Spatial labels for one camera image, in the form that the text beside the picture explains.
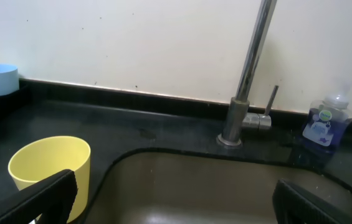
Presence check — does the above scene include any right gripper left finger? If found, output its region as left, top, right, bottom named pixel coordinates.
left=0, top=169, right=78, bottom=224

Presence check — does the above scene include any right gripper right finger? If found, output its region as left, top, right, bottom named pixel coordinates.
left=272, top=179, right=352, bottom=224

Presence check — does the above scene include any yellow cup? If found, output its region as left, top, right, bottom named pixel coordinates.
left=7, top=136, right=92, bottom=223

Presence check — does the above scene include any blue soap bottle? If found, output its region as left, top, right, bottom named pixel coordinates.
left=301, top=93, right=352, bottom=154

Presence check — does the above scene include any black tray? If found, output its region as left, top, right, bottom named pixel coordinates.
left=0, top=83, right=32, bottom=131

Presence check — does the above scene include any steel tap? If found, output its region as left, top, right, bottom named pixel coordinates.
left=216, top=0, right=280, bottom=147

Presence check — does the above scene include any steel sink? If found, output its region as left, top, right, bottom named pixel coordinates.
left=82, top=147, right=352, bottom=224

